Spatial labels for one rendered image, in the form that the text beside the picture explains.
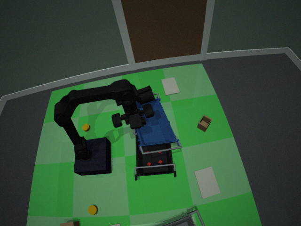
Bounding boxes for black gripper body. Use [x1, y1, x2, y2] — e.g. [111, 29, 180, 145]
[112, 104, 154, 128]

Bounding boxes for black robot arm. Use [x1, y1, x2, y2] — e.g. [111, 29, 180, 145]
[54, 79, 155, 161]

